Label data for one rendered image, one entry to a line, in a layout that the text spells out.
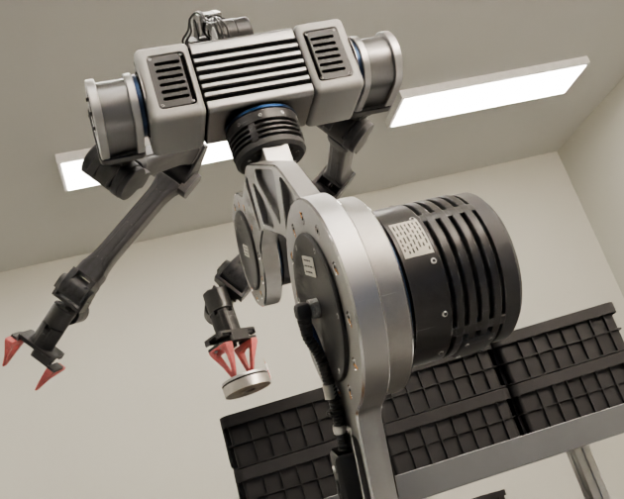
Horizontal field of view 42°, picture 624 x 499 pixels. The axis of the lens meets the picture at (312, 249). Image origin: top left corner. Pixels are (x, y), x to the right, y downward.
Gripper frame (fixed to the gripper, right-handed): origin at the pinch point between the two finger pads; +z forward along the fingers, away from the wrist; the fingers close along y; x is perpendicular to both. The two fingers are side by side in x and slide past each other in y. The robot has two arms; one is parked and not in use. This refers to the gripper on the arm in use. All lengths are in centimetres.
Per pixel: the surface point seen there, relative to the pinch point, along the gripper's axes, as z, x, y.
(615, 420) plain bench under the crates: 36, 74, -2
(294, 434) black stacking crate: 17.1, 10.0, 0.6
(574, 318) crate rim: 14, 51, -51
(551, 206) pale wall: -115, -126, -443
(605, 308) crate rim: 15, 55, -58
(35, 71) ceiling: -176, -123, -49
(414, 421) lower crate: 23.1, 25.3, -17.9
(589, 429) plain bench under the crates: 36, 72, 2
